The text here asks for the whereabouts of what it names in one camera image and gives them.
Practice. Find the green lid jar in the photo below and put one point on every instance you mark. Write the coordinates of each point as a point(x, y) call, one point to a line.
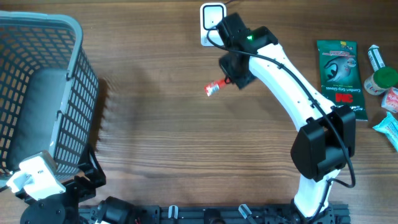
point(380, 81)

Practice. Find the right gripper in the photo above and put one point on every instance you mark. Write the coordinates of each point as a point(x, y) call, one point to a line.
point(240, 83)

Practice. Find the light green wet wipes pack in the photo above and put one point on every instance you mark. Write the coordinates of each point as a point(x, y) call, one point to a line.
point(388, 126)

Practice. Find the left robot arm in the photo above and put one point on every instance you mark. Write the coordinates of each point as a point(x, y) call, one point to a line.
point(63, 207)

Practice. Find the small red packet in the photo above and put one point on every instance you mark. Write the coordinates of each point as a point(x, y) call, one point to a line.
point(216, 85)

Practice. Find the grey plastic shopping basket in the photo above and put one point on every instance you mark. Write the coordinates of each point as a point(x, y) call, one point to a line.
point(48, 91)

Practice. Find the white barcode scanner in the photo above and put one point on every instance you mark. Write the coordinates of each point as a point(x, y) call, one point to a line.
point(211, 14)

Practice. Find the green 3M gloves bag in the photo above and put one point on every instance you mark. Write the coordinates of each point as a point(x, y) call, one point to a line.
point(340, 77)

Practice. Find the green white small box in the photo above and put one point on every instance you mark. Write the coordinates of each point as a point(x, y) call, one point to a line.
point(375, 58)

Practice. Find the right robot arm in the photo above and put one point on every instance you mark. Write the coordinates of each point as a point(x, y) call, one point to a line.
point(325, 141)

